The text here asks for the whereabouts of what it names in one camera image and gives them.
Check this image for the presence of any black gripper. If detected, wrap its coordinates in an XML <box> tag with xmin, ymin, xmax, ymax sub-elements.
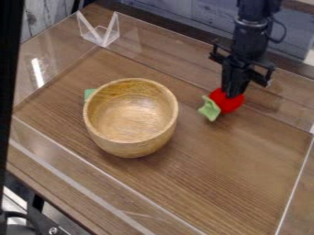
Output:
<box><xmin>208</xmin><ymin>18</ymin><xmax>275</xmax><ymax>98</ymax></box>

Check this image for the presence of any red plush strawberry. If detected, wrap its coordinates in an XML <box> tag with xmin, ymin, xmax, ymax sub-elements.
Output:
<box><xmin>197</xmin><ymin>88</ymin><xmax>244</xmax><ymax>121</ymax></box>

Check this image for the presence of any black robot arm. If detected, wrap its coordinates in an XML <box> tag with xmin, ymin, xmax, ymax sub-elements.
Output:
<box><xmin>208</xmin><ymin>0</ymin><xmax>287</xmax><ymax>98</ymax></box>

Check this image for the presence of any small green object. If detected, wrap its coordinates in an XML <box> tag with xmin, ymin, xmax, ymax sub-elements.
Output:
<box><xmin>83</xmin><ymin>88</ymin><xmax>96</xmax><ymax>102</ymax></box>

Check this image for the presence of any blue-grey sofa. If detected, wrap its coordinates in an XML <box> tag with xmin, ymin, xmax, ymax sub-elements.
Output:
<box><xmin>119</xmin><ymin>0</ymin><xmax>314</xmax><ymax>60</ymax></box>

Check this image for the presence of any wooden bowl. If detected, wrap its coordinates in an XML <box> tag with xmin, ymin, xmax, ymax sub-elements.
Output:
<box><xmin>83</xmin><ymin>78</ymin><xmax>179</xmax><ymax>158</ymax></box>

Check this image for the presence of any clear acrylic corner bracket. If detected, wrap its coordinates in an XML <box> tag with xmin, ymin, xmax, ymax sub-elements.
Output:
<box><xmin>76</xmin><ymin>12</ymin><xmax>120</xmax><ymax>48</ymax></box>

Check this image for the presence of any black vertical post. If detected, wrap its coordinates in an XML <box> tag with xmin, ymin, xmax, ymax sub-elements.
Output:
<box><xmin>0</xmin><ymin>0</ymin><xmax>24</xmax><ymax>215</ymax></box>

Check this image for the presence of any black table leg bracket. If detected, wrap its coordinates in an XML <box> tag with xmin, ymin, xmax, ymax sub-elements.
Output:
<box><xmin>26</xmin><ymin>194</ymin><xmax>69</xmax><ymax>235</ymax></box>

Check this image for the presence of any black cable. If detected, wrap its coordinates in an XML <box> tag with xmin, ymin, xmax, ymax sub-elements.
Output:
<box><xmin>0</xmin><ymin>210</ymin><xmax>29</xmax><ymax>235</ymax></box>

